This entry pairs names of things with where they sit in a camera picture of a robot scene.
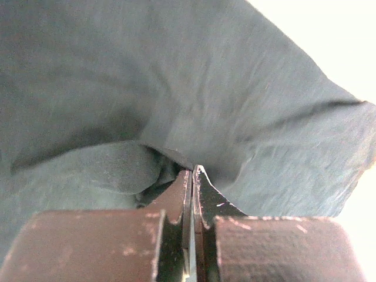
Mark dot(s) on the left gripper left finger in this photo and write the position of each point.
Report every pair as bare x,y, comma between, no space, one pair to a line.
148,244

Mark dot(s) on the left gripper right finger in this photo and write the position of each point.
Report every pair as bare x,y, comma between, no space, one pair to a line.
233,246

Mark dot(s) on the black t-shirt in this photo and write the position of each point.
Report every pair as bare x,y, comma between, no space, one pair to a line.
103,101

